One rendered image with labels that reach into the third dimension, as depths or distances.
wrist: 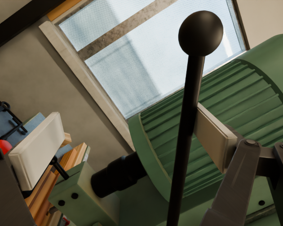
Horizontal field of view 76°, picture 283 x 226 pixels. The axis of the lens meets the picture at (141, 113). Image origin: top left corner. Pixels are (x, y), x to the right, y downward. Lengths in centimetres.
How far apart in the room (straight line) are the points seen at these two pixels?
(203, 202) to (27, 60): 161
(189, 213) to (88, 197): 19
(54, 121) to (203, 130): 13
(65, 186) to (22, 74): 147
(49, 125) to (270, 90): 28
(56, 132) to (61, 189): 22
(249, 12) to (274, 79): 157
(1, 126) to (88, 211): 23
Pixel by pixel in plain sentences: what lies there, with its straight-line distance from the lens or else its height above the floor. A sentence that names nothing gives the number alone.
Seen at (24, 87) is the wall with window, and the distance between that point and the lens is 181.
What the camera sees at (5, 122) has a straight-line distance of 43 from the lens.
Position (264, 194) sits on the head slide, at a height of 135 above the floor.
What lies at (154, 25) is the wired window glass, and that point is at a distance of 165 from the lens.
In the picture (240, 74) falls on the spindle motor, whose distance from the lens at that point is 32.
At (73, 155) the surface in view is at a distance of 64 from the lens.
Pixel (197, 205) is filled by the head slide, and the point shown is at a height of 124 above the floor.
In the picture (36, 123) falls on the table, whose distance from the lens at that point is 66.
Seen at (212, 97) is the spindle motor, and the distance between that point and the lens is 30.
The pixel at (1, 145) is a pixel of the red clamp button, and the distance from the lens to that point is 36.
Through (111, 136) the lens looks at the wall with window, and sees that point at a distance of 183.
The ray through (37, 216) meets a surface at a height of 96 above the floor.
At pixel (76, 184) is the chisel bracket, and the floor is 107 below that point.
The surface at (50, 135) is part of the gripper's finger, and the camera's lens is 17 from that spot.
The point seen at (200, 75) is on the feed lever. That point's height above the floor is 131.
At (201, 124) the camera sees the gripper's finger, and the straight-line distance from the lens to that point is 17.
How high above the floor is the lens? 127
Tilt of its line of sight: 8 degrees down
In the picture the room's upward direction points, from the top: 60 degrees clockwise
